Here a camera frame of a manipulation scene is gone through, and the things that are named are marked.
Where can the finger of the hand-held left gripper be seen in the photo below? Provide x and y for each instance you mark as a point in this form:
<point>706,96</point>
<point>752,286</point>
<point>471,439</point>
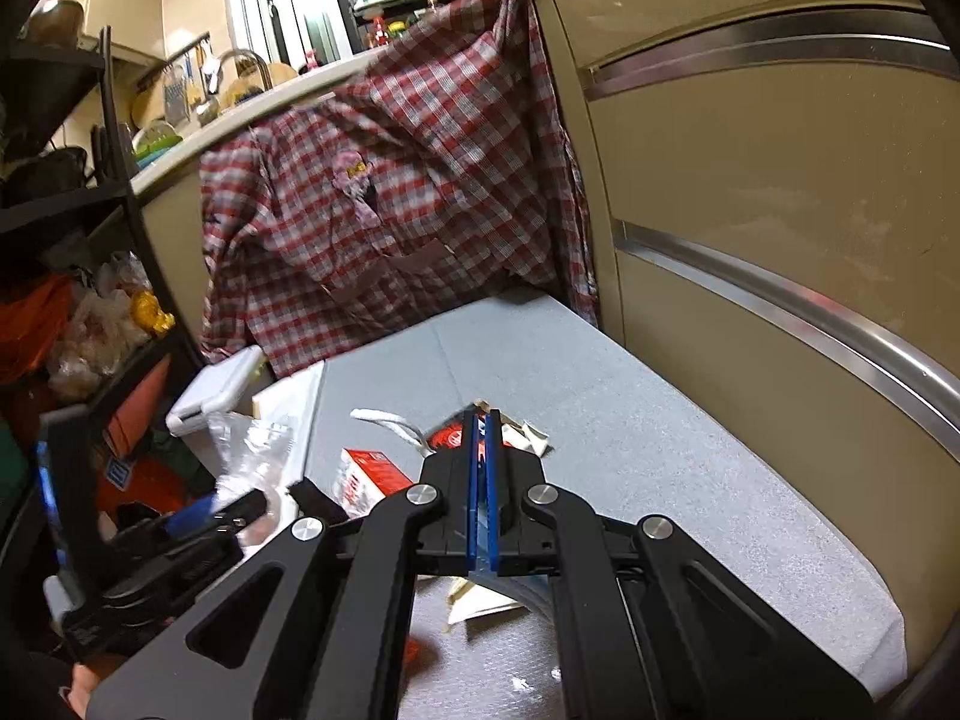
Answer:
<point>195,521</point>
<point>319,501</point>

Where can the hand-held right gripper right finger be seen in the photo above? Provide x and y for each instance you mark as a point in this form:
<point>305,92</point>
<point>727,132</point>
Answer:
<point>493,499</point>

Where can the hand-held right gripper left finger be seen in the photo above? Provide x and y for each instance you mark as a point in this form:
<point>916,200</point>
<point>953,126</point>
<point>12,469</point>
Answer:
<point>471,499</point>

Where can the red carton box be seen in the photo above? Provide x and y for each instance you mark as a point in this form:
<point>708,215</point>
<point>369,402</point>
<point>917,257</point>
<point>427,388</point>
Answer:
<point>367,476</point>

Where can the red round wrapper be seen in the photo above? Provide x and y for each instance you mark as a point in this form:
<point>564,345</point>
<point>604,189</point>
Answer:
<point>444,436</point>

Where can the clear plastic wrapper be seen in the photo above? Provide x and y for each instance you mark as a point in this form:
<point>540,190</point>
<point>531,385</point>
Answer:
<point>247,450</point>

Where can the crumpled beige paper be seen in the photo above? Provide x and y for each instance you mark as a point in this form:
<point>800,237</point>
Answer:
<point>525,436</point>

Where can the white paper scrap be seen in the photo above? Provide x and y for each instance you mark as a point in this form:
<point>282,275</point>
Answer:
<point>480,604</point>

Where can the orange printed sack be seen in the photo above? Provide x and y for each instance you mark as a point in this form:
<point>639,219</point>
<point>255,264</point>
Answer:
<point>139,420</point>

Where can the white lidded bin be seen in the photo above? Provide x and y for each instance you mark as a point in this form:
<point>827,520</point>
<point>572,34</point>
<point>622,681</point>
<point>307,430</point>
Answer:
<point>217,390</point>

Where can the green plastic tub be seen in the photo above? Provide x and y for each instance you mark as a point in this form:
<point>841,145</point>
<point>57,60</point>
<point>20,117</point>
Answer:
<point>9,480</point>

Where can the white plastic bags bundle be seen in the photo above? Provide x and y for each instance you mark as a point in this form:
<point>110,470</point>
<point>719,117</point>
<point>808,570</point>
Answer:
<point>97,337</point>

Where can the yellow plastic bag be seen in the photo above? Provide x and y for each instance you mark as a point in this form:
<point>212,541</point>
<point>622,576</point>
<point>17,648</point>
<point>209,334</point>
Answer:
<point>150,313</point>

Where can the orange plastic bag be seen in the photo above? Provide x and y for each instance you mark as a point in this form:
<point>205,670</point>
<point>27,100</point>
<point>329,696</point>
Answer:
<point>30,322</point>

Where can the red plaid shirt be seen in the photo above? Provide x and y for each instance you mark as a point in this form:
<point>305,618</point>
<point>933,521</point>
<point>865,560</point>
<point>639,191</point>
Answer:
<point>420,187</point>

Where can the black shelf rack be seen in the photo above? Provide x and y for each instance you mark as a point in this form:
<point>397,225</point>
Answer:
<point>120,187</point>

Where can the beige drawer cabinet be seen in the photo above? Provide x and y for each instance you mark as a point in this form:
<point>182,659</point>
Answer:
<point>750,202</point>

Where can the wooden cutting board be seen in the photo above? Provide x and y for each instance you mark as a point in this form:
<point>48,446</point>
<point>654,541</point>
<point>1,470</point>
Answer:
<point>277,76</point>

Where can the hanging kitchen utensils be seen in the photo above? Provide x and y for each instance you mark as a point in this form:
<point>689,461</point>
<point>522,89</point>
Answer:
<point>184,75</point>

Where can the metal kitchen faucet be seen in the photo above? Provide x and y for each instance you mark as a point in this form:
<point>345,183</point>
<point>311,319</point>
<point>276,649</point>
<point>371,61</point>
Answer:
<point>240,56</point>

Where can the black spice rack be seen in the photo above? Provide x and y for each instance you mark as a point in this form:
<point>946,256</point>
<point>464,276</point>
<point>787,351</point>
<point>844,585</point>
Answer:
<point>409,4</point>

